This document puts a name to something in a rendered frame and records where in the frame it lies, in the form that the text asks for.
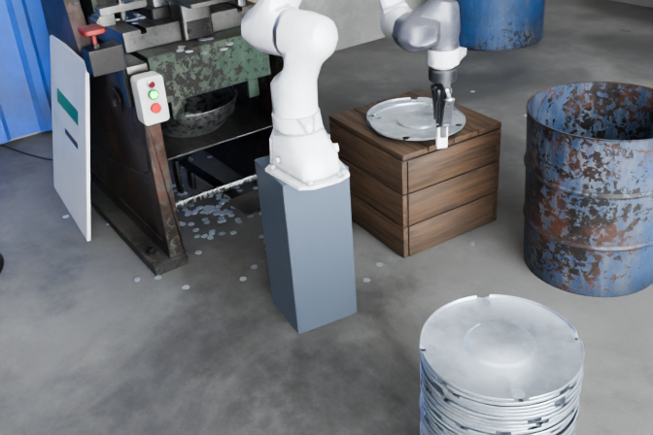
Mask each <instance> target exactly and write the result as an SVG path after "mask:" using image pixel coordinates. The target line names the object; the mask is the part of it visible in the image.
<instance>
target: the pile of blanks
mask: <svg viewBox="0 0 653 435"><path fill-rule="evenodd" d="M422 351H426V349H424V350H422V349H421V345H420V376H421V378H420V387H421V393H420V409H421V421H420V435H575V427H576V418H577V414H578V410H579V394H580V391H581V386H582V380H583V375H584V362H583V366H582V369H581V371H580V373H579V374H578V376H577V377H576V378H575V380H574V381H573V382H572V383H571V384H570V385H568V386H567V387H566V388H564V389H563V390H561V391H559V392H557V393H555V394H553V395H550V396H547V397H544V398H541V399H537V400H533V401H525V402H524V401H523V398H521V399H518V400H519V402H499V401H493V400H487V399H483V398H479V397H475V396H472V395H469V394H467V393H464V392H462V391H460V390H458V389H456V388H454V387H452V386H450V385H448V384H446V383H445V382H444V381H442V380H441V379H440V378H439V377H438V376H436V375H435V374H434V373H433V371H432V370H431V369H430V367H429V366H428V365H427V363H426V361H425V359H424V357H423V354H422Z"/></svg>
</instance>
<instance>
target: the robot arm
mask: <svg viewBox="0 0 653 435"><path fill-rule="evenodd" d="M301 1H302V0H258V2H257V3H256V4H255V5H254V6H253V7H252V9H250V10H249V11H248V12H247V13H246V14H245V15H244V17H243V19H242V20H241V35H242V38H243V40H244V42H245V43H246V44H247V45H248V46H250V47H251V48H253V49H255V50H258V51H260V52H264V53H268V54H273V55H277V56H282V57H283V60H284V68H283V70H282V71H281V72H280V73H279V74H278V75H276V76H275V77H274V78H273V80H272V82H271V83H270V89H271V100H272V123H273V130H272V133H271V135H270V138H269V155H270V164H269V165H268V166H267V167H266V168H265V172H267V173H269V174H270V175H272V176H274V177H276V178H277V179H279V180H281V181H283V182H284V183H286V184H288V185H290V186H292V187H294V188H295V189H297V190H314V189H318V188H321V187H325V186H328V185H332V184H337V183H340V182H342V181H343V180H345V179H347V178H348V177H350V174H349V172H348V170H347V169H346V168H345V166H344V165H343V164H342V162H341V161H340V160H339V158H338V154H337V152H338V151H339V147H338V144H333V143H332V141H331V140H330V135H329V134H327V132H326V131H325V129H324V126H323V122H322V117H321V112H320V108H319V107H318V91H317V78H318V76H319V72H320V69H321V66H322V64H323V62H324V61H325V60H326V59H327V58H328V57H330V56H331V55H332V53H333V52H334V50H335V48H336V44H337V40H338V35H337V28H336V26H335V24H334V22H333V20H331V19H330V18H328V17H325V16H323V15H320V14H318V13H315V12H311V11H304V10H299V9H298V7H299V5H300V3H301ZM379 3H380V6H381V14H380V28H381V31H382V32H383V34H384V35H385V36H386V37H387V38H388V40H390V41H393V42H394V43H396V44H397V45H398V46H400V47H401V48H403V49H404V50H407V51H411V52H416V51H420V50H427V65H429V80H430V81H431V82H432V83H434V84H431V85H430V88H431V96H432V109H433V119H435V123H436V141H435V146H436V148H437V149H444V148H447V146H448V127H449V126H451V121H452V113H453V106H454V102H455V97H451V94H452V88H451V86H450V84H451V83H452V82H454V81H455V80H456V79H457V67H456V66H457V65H459V63H460V60H461V59H462V58H463V57H464V56H466V48H462V47H460V42H459V36H460V31H461V23H460V7H459V4H458V2H457V1H456V0H428V1H427V2H425V3H424V4H423V5H422V6H420V7H419V8H417V9H416V10H412V9H410V8H409V6H408V5H407V4H406V3H405V0H379Z"/></svg>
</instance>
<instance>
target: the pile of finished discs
mask: <svg viewBox="0 0 653 435"><path fill-rule="evenodd" d="M410 102H426V104H429V105H428V106H425V107H427V108H429V107H431V105H430V104H432V98H427V97H418V99H415V100H413V99H410V97H404V98H397V99H392V100H388V101H384V102H382V103H379V104H377V105H375V106H373V107H372V108H370V109H369V110H368V112H367V115H366V121H367V123H368V125H369V126H370V127H371V125H370V119H371V117H374V114H375V113H376V112H378V111H380V110H382V109H384V108H386V107H389V106H392V105H396V104H402V103H410ZM371 128H372V127H371Z"/></svg>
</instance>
